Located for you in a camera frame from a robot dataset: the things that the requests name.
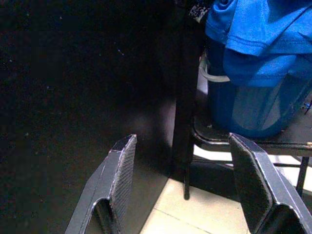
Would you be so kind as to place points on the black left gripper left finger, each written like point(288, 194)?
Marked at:
point(114, 185)

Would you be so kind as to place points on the black white patterned cloth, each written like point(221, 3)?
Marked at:
point(198, 13)

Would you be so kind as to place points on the black metal stool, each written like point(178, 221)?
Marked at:
point(209, 140)

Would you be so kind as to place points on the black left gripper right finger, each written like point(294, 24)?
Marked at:
point(253, 185)

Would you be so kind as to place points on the blue shirt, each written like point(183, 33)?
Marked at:
point(256, 29)

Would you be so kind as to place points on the blue plastic bucket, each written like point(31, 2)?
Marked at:
point(243, 109)

